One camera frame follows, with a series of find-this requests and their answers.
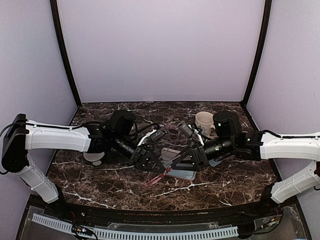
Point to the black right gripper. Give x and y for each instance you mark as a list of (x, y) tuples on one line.
[(198, 158)]

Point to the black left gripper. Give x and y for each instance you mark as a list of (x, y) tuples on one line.
[(142, 161)]

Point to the pink glasses case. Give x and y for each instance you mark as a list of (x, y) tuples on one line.
[(167, 154)]

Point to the pink frame sunglasses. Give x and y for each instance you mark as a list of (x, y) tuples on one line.
[(159, 177)]

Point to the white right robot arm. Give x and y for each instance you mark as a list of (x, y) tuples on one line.
[(288, 147)]

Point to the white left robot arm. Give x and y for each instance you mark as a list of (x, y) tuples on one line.
[(24, 135)]

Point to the light blue cloth near mug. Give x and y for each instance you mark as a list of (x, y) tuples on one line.
[(214, 163)]

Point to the cream ceramic mug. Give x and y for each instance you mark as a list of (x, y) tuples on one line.
[(204, 120)]

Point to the white ceramic bowl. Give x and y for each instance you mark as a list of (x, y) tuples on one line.
[(95, 159)]

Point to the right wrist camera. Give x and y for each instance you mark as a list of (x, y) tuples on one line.
[(186, 130)]

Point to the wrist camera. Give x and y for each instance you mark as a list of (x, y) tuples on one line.
[(186, 130), (157, 135)]

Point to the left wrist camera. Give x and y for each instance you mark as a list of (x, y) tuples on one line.
[(157, 135)]

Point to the clear frame dark-lens sunglasses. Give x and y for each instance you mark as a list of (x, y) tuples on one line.
[(171, 133)]

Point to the black front rail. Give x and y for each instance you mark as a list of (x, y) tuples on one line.
[(94, 215)]

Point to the white slotted cable duct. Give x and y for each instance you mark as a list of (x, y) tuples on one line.
[(117, 231)]

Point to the black right corner post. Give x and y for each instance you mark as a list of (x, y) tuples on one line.
[(259, 52)]

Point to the black corner post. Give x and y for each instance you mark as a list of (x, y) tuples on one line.
[(259, 52), (63, 51)]

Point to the black left corner post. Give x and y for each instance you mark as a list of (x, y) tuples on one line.
[(63, 51)]

